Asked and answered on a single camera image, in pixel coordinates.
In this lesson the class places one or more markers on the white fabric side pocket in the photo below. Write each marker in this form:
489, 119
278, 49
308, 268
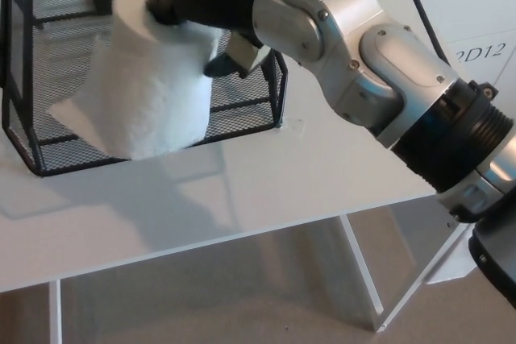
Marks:
451, 267

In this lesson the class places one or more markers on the black mesh file tray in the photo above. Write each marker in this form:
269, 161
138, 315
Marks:
242, 118

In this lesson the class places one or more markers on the white toilet paper roll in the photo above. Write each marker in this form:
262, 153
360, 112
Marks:
149, 98

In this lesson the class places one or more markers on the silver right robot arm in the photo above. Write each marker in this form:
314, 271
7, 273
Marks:
363, 50

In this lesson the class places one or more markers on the white desk with metal frame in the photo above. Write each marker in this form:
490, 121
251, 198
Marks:
302, 167

